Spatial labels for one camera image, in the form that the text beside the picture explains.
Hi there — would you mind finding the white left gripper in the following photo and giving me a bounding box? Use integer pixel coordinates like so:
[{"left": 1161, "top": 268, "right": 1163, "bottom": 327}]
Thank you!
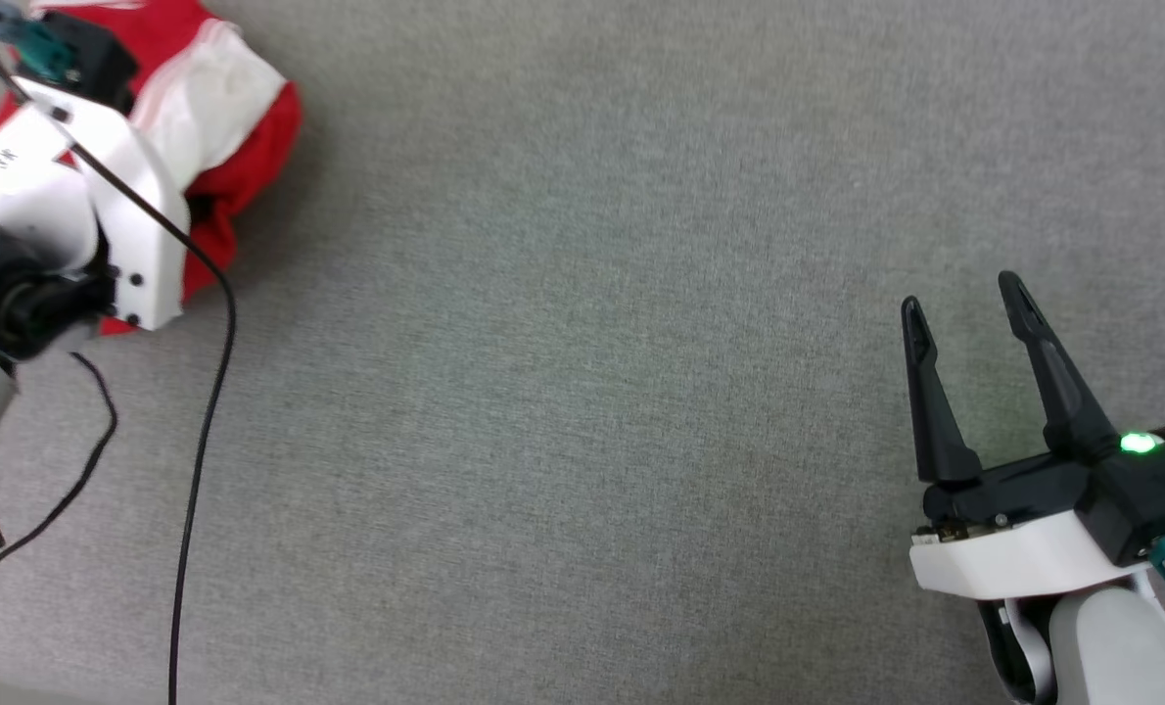
[{"left": 13, "top": 76, "right": 192, "bottom": 334}]

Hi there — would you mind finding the red and white jersey garment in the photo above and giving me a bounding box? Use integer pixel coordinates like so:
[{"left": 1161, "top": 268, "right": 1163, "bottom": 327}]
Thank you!
[{"left": 0, "top": 0, "right": 304, "bottom": 339}]

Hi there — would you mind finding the thick black cable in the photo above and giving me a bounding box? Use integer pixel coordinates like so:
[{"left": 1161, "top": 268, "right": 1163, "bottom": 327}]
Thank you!
[{"left": 0, "top": 10, "right": 240, "bottom": 705}]

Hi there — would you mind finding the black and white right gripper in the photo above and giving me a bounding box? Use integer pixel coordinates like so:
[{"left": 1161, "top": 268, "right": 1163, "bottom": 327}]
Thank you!
[{"left": 901, "top": 271, "right": 1156, "bottom": 601}]

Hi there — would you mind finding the teal left cable connector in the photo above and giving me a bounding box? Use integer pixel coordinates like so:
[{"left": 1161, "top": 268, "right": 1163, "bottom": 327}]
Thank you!
[{"left": 0, "top": 15, "right": 76, "bottom": 83}]

